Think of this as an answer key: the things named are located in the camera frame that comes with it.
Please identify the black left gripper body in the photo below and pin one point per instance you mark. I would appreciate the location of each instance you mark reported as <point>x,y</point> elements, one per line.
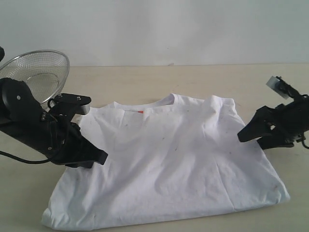
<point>74,150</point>

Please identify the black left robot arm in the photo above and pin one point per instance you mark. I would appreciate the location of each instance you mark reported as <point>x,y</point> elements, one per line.
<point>35,111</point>

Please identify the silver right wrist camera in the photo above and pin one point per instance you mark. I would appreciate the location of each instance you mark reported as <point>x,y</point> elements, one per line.
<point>277,84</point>

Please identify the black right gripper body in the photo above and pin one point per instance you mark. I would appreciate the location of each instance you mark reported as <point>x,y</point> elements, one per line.
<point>282,126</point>

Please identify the metal wire mesh basket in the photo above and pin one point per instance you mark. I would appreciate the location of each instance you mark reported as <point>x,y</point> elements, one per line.
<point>44,71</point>

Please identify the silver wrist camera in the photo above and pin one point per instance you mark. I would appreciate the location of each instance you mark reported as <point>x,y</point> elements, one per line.
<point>69,105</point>
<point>277,84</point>

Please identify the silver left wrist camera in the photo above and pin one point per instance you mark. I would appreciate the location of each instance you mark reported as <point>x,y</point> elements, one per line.
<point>69,105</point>

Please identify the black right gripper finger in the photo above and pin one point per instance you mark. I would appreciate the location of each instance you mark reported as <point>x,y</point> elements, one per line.
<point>254,126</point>

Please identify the white t-shirt red lettering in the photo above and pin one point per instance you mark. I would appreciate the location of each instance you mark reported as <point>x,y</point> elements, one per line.
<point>173,159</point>

